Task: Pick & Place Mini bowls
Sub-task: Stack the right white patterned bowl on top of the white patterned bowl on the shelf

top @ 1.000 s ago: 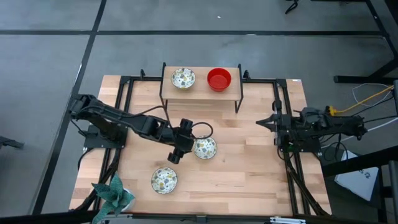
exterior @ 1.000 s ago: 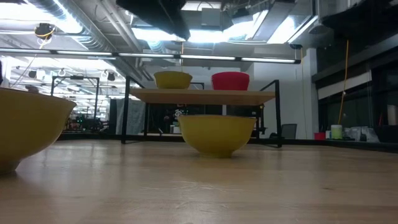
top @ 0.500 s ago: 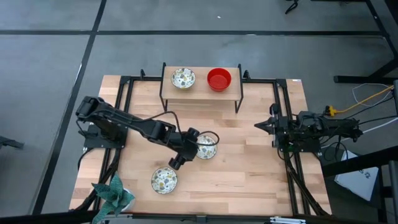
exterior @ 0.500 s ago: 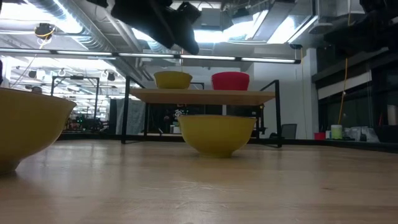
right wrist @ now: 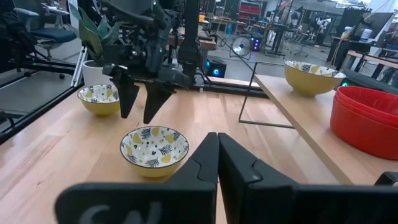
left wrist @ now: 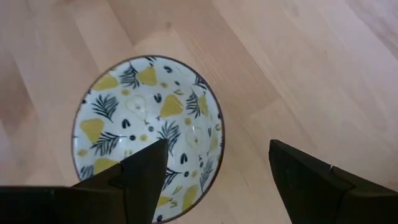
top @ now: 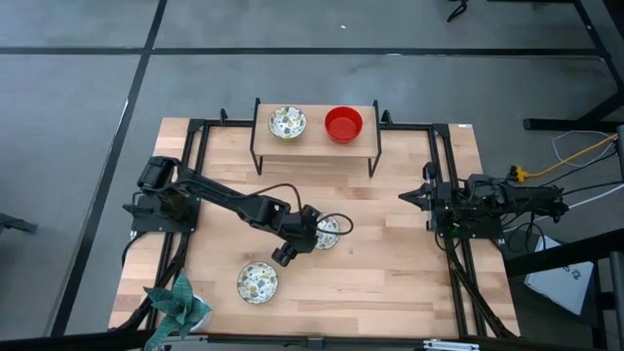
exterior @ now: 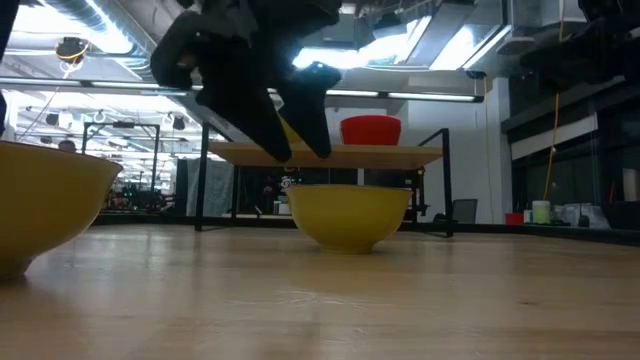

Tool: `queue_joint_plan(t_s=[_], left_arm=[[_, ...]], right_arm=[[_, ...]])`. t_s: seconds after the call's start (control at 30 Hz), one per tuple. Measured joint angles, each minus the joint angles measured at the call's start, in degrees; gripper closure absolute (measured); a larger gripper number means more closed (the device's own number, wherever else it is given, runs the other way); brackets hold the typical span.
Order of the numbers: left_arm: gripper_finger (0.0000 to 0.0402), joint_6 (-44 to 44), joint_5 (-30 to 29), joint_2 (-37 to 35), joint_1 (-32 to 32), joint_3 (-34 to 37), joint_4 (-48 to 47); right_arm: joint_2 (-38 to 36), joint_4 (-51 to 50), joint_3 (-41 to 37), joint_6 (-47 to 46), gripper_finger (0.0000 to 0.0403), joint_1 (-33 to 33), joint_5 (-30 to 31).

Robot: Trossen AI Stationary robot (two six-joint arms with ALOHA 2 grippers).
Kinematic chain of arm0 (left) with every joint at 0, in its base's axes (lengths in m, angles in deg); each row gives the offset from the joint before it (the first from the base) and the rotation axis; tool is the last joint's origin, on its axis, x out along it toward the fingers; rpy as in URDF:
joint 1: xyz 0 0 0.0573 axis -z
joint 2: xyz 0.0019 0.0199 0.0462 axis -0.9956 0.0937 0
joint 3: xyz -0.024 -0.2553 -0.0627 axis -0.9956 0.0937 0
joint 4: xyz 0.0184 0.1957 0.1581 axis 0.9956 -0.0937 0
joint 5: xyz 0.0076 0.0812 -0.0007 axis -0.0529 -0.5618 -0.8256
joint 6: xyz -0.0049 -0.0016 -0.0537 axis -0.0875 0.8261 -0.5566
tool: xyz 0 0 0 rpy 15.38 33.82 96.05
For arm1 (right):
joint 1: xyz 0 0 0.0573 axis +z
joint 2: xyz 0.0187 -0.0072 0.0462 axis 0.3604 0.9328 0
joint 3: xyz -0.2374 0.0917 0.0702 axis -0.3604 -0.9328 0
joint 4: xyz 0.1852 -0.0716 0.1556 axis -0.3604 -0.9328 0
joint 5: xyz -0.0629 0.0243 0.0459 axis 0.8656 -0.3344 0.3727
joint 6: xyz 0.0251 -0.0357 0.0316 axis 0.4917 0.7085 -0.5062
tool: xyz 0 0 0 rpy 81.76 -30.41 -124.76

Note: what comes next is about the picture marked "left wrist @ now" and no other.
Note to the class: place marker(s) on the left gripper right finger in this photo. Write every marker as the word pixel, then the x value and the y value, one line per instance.
pixel 326 199

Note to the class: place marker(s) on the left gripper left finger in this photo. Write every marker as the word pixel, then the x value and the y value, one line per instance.
pixel 93 205

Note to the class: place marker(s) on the yellow pear-print ceramic bowl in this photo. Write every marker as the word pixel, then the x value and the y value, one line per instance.
pixel 140 102

